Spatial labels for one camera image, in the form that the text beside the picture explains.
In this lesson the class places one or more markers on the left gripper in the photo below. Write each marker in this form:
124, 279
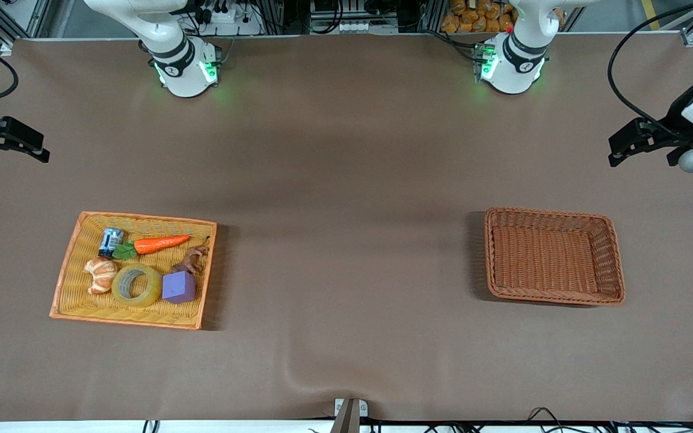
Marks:
681, 118

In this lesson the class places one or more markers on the yellowish clear tape roll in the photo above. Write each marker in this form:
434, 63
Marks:
119, 294

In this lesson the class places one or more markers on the small blue silver can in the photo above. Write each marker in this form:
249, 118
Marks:
110, 242

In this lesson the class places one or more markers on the brown wicker basket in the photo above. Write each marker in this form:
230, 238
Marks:
551, 258

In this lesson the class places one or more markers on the toy croissant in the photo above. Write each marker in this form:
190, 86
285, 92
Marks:
103, 275

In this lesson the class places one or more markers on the orange toy carrot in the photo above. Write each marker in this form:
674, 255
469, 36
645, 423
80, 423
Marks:
163, 243

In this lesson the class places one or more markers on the brown toy animal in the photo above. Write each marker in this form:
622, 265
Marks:
190, 261

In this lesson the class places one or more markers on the pile of orange objects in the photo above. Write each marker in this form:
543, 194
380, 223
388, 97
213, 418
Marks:
473, 18

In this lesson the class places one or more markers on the orange yellow wicker tray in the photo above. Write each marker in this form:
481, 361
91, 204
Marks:
136, 316

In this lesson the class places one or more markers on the purple foam cube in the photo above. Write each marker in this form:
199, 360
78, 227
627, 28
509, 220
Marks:
178, 288

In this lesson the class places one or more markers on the white power strip with plugs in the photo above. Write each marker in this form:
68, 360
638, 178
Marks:
232, 27

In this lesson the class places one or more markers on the long white power strip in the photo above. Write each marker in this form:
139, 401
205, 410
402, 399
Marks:
352, 27

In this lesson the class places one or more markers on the metal table edge bracket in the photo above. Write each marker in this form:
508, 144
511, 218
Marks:
349, 418

